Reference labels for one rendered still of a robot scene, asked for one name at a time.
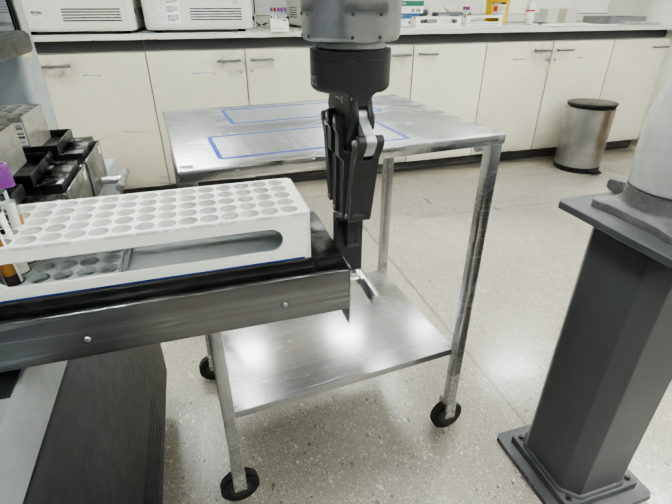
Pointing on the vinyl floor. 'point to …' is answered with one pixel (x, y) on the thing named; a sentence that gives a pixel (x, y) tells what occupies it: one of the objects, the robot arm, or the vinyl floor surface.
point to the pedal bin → (584, 135)
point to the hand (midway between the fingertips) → (347, 241)
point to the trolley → (365, 332)
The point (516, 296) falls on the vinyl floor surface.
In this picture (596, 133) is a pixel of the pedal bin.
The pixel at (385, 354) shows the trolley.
